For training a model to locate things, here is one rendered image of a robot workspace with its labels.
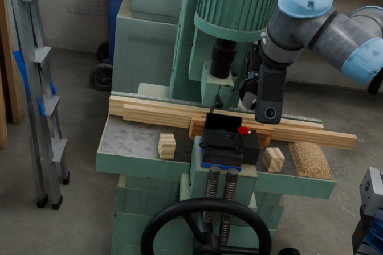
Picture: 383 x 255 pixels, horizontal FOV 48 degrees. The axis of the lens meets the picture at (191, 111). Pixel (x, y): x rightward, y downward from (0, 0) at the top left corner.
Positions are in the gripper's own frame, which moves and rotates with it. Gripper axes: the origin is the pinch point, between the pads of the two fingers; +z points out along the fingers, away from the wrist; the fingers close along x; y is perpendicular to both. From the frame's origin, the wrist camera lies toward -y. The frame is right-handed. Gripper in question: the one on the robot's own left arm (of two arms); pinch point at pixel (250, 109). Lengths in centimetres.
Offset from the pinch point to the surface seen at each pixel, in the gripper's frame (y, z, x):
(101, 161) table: -9.6, 18.7, 32.0
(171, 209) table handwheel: -22.9, 5.4, 14.8
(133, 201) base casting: -15.5, 28.8, 23.1
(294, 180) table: -8.6, 17.0, -16.1
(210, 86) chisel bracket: 9.8, 8.3, 8.1
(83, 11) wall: 177, 187, 86
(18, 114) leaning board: 65, 155, 100
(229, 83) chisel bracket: 11.0, 7.7, 3.5
